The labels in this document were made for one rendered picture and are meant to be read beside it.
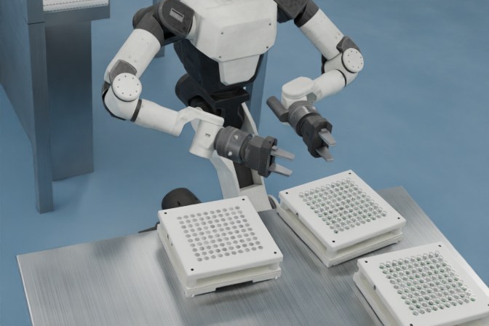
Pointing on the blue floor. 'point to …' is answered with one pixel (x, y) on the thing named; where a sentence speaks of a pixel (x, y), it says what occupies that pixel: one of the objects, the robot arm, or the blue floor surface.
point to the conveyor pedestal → (62, 66)
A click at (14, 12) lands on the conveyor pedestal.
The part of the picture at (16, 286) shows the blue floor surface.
